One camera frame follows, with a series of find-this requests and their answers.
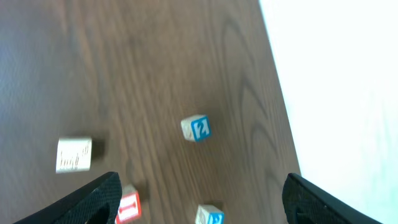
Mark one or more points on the red letter I block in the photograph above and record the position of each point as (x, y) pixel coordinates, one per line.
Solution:
(129, 207)

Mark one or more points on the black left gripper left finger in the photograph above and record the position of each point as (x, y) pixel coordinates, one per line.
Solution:
(95, 202)

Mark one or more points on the blue letter P block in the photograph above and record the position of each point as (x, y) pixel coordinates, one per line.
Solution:
(209, 214)

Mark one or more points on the blue number 2 block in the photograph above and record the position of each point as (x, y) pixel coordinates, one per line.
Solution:
(196, 128)

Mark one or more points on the plain picture block red side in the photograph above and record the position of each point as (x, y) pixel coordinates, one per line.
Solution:
(73, 155)

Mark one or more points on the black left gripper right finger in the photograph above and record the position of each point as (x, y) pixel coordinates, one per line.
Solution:
(304, 202)

